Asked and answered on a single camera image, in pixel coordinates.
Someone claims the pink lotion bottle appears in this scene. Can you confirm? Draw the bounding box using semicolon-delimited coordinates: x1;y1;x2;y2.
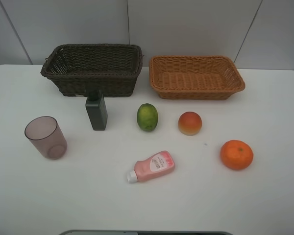
127;151;175;184

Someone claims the translucent pink plastic cup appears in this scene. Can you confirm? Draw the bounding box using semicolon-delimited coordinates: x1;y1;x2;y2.
24;116;67;160

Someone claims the orange mandarin fruit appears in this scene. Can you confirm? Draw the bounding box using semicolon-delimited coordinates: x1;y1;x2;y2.
220;140;254;170

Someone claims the dark brown wicker basket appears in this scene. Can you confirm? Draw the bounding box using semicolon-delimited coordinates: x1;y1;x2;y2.
41;44;143;97

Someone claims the dark green square bottle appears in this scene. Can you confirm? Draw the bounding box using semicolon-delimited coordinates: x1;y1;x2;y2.
85;89;108;131

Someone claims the orange wicker basket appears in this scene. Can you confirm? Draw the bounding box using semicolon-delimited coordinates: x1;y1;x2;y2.
149;55;245;100

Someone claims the red yellow peach fruit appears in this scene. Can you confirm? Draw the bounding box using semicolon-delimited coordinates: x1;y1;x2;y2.
178;112;202;136

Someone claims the green lime fruit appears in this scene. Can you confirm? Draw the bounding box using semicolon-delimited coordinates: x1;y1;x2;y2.
137;103;158;132

